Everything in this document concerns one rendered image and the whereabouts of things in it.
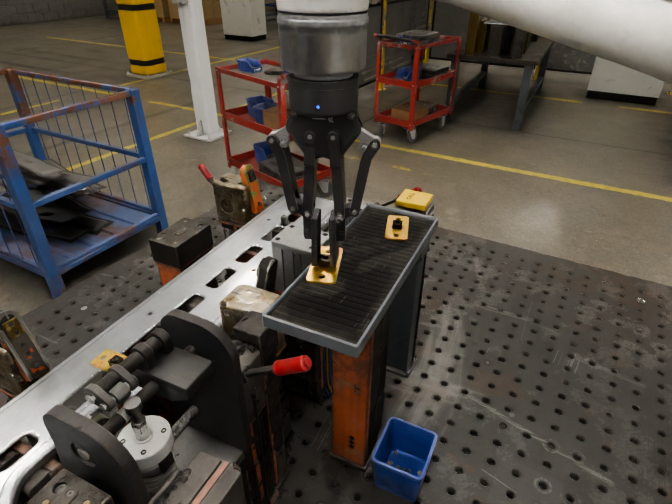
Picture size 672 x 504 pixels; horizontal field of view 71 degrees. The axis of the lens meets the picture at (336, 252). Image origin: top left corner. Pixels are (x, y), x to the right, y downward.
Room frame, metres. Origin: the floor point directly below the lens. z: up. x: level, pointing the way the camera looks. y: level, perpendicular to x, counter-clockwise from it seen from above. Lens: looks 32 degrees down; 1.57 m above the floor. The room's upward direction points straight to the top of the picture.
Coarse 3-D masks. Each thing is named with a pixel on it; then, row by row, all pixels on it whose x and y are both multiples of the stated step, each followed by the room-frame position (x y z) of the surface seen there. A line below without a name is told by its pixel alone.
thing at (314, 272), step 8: (328, 248) 0.55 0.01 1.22; (320, 256) 0.52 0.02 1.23; (328, 256) 0.52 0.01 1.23; (320, 264) 0.51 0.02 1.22; (328, 264) 0.51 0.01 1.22; (312, 272) 0.50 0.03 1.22; (320, 272) 0.50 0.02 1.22; (328, 272) 0.50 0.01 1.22; (336, 272) 0.50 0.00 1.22; (312, 280) 0.48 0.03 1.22; (320, 280) 0.48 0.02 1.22; (328, 280) 0.48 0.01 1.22
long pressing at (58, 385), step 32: (256, 224) 1.02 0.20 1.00; (288, 224) 1.02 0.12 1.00; (224, 256) 0.88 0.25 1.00; (256, 256) 0.88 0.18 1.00; (160, 288) 0.76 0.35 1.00; (192, 288) 0.76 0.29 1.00; (224, 288) 0.76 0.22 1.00; (128, 320) 0.66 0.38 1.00; (160, 320) 0.66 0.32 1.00; (96, 352) 0.58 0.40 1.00; (32, 384) 0.51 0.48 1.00; (64, 384) 0.51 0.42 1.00; (0, 416) 0.45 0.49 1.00; (32, 416) 0.45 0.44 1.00; (0, 448) 0.40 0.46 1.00; (32, 448) 0.40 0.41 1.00; (0, 480) 0.35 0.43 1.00
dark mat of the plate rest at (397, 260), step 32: (384, 224) 0.73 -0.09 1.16; (416, 224) 0.73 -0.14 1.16; (352, 256) 0.63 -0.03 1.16; (384, 256) 0.63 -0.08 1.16; (320, 288) 0.54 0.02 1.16; (352, 288) 0.54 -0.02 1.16; (384, 288) 0.54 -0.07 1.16; (288, 320) 0.47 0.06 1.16; (320, 320) 0.47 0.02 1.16; (352, 320) 0.47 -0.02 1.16
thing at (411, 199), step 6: (408, 192) 0.87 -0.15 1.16; (414, 192) 0.87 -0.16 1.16; (420, 192) 0.87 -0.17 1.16; (402, 198) 0.84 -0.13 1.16; (408, 198) 0.84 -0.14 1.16; (414, 198) 0.84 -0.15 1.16; (420, 198) 0.84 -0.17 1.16; (426, 198) 0.84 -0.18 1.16; (432, 198) 0.85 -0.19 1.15; (396, 204) 0.83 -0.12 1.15; (402, 204) 0.83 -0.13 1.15; (408, 204) 0.82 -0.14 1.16; (414, 204) 0.82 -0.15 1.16; (420, 204) 0.81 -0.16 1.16; (426, 204) 0.82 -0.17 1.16
